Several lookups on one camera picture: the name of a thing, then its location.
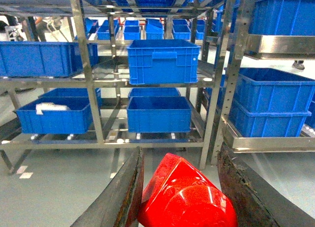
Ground left middle shelf blue crate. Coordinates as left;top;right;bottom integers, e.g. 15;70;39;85
0;41;83;77

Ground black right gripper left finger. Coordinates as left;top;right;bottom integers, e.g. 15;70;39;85
72;147;144;227

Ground lower centre blue crate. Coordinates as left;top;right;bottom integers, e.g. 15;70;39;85
126;88;192;133

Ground blue target crate on shelf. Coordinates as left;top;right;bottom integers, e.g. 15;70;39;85
127;39;200;85

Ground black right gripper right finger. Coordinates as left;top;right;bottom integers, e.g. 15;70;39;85
217;145;315;227

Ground right rack stacked blue crates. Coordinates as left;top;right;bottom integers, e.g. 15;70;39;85
229;68;315;137

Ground lower left blue crate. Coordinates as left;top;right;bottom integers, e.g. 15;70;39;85
16;88;93;134

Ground steel storage rack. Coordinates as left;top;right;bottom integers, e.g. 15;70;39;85
0;0;235;173

